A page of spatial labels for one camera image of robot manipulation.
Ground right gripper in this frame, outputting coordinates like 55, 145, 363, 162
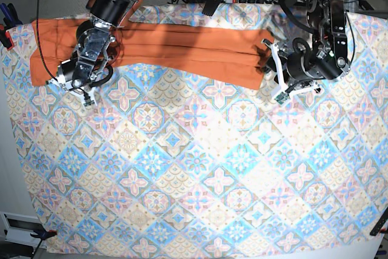
46, 58, 113, 106

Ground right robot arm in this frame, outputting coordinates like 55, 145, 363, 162
49, 0, 140, 107

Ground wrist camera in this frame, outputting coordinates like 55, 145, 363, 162
275, 92, 290, 105
82, 95, 95, 108

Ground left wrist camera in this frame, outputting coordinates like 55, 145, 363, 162
275, 92, 290, 105

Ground orange T-shirt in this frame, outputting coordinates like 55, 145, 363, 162
30, 19, 274, 90

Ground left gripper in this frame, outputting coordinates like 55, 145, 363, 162
257, 38, 322, 103

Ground white window frame rail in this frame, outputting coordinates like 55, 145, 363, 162
1, 212, 44, 247

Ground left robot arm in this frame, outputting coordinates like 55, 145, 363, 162
262, 0, 352, 105

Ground black clamp bottom right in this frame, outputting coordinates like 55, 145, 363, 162
369, 215, 387, 237

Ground red black clamp left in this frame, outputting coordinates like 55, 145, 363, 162
0, 24, 15, 50

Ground orange black clamp bottom left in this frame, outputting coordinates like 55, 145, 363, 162
30, 230, 58, 259

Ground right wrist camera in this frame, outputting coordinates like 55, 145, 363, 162
82, 95, 95, 108

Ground blue handled clamp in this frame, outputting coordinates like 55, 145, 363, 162
1, 3, 22, 28

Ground patterned blue tile tablecloth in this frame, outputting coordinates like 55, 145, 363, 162
1, 13, 387, 258

